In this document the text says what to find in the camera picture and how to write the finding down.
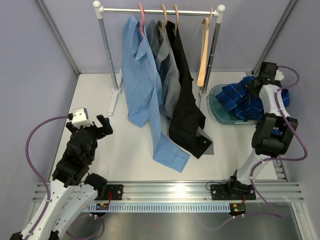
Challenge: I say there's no blue plaid shirt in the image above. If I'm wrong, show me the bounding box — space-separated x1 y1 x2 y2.
215 75 291 137

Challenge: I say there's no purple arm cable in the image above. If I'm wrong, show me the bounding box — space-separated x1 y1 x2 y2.
199 65 309 231
24 114 103 240

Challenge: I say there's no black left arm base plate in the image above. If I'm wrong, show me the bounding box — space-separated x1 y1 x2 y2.
95 184 124 201

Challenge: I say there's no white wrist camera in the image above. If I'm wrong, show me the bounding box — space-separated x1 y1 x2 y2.
274 69 285 81
71 107 94 129

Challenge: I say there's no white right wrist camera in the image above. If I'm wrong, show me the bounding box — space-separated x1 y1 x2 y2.
274 69 285 81

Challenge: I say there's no beige hanger with grey shirt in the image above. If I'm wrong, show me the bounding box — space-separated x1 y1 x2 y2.
158 3 168 39

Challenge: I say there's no white and chrome clothes rack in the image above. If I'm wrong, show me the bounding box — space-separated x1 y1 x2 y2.
93 0 226 116

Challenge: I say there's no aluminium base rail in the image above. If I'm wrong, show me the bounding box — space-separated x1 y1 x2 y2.
32 180 304 202

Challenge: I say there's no black shirt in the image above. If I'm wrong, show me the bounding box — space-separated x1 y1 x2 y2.
165 21 212 159

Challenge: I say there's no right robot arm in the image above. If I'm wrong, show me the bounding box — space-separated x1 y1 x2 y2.
224 62 298 200

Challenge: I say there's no beige hanger of plaid shirt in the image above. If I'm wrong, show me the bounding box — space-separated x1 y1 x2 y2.
197 8 213 87

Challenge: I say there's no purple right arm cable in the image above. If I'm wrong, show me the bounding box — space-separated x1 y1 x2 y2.
199 65 309 231

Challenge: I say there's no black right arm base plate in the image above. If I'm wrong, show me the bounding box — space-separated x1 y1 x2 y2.
210 183 257 201

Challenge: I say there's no grey shirt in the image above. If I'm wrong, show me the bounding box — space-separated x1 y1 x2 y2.
146 20 214 155

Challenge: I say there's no teal transparent plastic tray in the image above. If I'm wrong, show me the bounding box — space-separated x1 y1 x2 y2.
208 84 259 125

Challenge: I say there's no beige hanger with black shirt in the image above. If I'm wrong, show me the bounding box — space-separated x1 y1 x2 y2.
173 4 180 36

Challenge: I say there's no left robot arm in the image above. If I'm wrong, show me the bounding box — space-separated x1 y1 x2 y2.
10 110 113 240

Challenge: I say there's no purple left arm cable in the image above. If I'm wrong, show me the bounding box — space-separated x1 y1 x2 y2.
24 114 103 240

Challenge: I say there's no light blue slotted cable duct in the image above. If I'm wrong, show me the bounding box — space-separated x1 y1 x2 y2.
82 202 231 213

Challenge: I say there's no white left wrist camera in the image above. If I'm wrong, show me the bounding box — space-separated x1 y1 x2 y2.
71 107 94 129

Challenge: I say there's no light blue shirt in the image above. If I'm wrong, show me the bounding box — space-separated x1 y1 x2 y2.
121 15 190 173

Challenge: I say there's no pink plastic hanger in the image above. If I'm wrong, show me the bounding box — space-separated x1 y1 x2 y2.
138 2 145 38

